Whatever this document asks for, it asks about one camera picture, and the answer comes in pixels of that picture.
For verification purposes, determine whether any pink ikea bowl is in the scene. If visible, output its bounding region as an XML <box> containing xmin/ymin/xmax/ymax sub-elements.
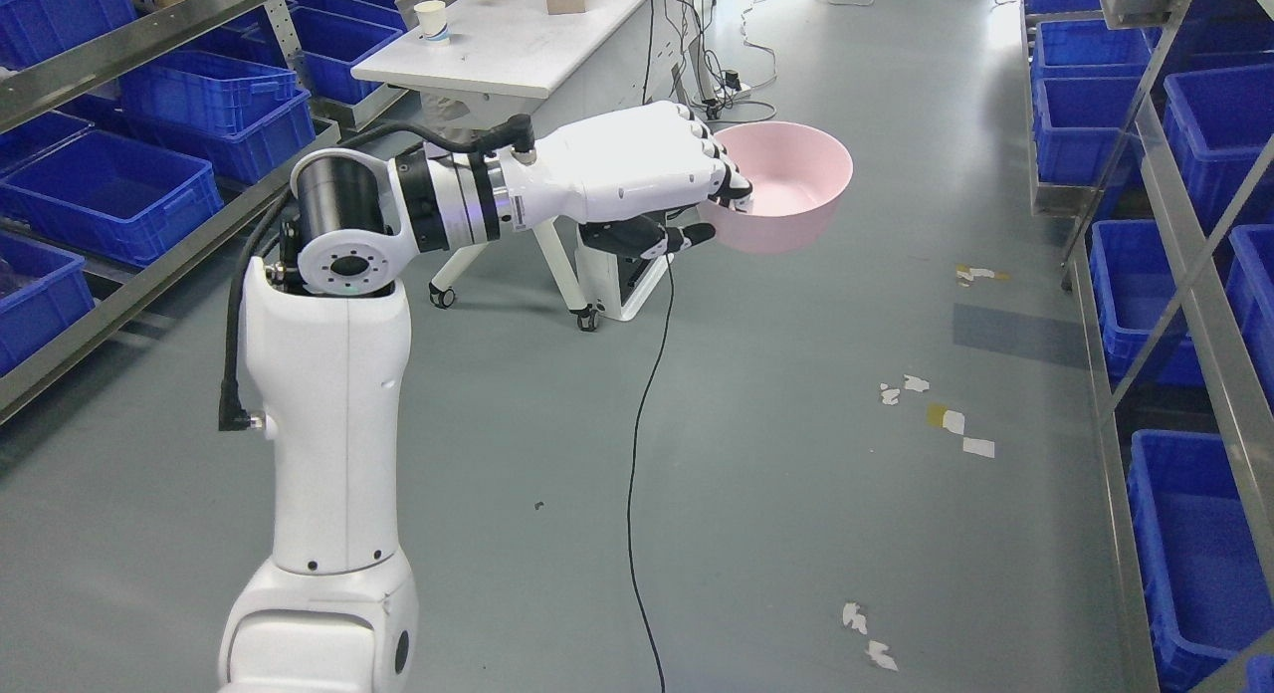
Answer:
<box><xmin>697</xmin><ymin>120</ymin><xmax>854</xmax><ymax>256</ymax></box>

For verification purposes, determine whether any white desk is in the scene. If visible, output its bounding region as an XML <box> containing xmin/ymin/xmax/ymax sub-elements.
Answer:
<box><xmin>354</xmin><ymin>0</ymin><xmax>673</xmax><ymax>332</ymax></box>

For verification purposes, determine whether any white paper cup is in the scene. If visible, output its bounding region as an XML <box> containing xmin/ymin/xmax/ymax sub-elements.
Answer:
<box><xmin>413</xmin><ymin>0</ymin><xmax>451</xmax><ymax>46</ymax></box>

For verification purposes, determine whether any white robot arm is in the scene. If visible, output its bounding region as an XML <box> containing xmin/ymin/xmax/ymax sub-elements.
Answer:
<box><xmin>218</xmin><ymin>113</ymin><xmax>535</xmax><ymax>692</ymax></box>

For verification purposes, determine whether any white power station box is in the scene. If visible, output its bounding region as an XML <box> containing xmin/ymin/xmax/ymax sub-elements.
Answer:
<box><xmin>576</xmin><ymin>227</ymin><xmax>673</xmax><ymax>322</ymax></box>

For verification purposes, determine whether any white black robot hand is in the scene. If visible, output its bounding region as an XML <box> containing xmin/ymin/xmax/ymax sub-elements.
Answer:
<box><xmin>498</xmin><ymin>102</ymin><xmax>754</xmax><ymax>259</ymax></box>

